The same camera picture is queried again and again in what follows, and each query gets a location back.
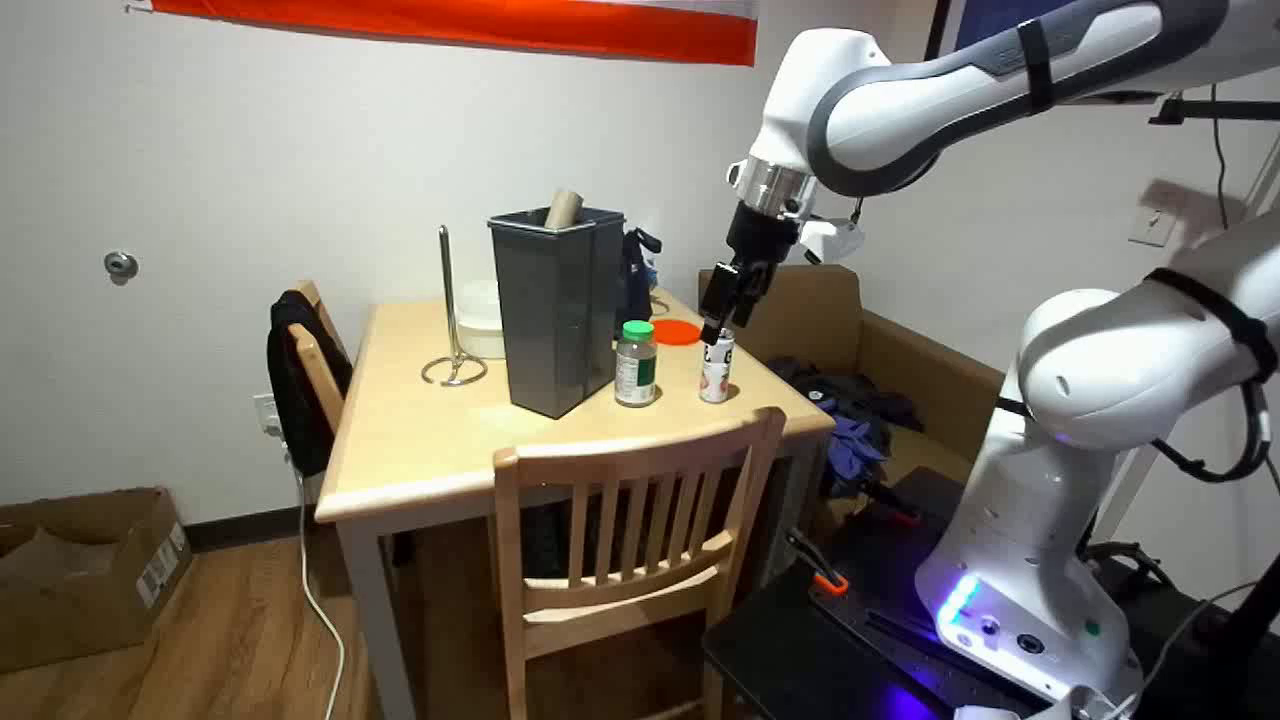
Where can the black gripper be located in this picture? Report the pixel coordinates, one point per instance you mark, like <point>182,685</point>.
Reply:
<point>753,266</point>

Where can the clear plastic bottle green cap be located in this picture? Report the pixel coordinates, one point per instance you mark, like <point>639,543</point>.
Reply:
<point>639,366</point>

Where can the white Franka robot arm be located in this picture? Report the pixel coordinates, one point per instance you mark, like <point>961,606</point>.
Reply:
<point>1067,401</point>

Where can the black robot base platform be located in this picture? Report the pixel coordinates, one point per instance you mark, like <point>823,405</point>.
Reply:
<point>826,653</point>

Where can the grey plastic trash bin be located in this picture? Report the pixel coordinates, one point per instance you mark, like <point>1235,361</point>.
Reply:
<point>553,315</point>

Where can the orange round disc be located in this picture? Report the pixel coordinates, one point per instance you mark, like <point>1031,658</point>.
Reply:
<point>675,331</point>

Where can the dark clothes pile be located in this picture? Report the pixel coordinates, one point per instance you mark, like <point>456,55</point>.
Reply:
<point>854,414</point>

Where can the cardboard tube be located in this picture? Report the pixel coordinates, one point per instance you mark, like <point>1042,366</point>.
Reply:
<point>566,209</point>

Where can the brown sofa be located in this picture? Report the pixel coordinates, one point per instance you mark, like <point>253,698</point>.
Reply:
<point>922,366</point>

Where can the slatted wooden chair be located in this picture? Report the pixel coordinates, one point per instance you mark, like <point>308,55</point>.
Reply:
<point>627,586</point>

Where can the metal paper towel holder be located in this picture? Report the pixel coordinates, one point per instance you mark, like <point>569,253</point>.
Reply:
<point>444,292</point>

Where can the orange black clamp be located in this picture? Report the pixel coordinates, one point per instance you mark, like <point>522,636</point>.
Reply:
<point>831,581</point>

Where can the light wooden table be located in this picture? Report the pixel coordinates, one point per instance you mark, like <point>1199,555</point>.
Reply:
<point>400,441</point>

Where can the wooden chair with jacket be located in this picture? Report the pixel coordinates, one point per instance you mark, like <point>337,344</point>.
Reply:
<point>320,366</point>

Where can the black jacket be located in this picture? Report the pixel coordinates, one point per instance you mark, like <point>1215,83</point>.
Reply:
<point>298,401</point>

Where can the brown cardboard box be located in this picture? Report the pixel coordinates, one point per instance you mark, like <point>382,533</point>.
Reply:
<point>83,575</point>

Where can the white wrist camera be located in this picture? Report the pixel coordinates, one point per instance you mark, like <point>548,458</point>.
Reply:
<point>831,237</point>

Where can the orange wall banner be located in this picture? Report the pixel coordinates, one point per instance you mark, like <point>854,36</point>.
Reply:
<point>464,25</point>

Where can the framed wall picture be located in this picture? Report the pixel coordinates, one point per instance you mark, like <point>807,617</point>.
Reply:
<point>966,22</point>

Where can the black camera stand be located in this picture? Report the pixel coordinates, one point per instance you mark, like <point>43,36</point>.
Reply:
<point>1222,109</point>

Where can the round metal wall knob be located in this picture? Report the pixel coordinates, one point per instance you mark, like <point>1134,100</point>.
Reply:
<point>121,266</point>

